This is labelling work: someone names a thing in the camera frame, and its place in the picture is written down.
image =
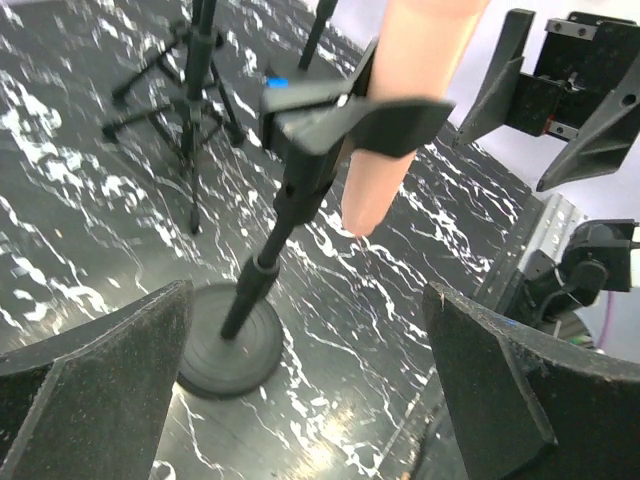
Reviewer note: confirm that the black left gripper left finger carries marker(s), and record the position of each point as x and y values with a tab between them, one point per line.
91	402

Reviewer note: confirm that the black round-base clamp stand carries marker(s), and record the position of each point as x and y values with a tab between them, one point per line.
309	65

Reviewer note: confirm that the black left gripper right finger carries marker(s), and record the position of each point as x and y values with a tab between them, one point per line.
526	405

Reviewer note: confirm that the pink toy microphone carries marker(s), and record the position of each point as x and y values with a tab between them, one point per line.
419	48

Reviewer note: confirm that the blue and white block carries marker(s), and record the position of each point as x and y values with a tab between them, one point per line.
276	82

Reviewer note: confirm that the black small tripod stand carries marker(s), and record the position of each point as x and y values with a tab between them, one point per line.
203	108

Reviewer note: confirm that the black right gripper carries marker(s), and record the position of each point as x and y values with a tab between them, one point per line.
584	87

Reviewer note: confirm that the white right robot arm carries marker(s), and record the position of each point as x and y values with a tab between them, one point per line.
601	255

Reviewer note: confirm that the black tripod shock-mount stand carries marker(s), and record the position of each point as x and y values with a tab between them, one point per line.
145	75

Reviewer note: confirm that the aluminium frame rail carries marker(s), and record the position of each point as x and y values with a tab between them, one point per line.
533	247

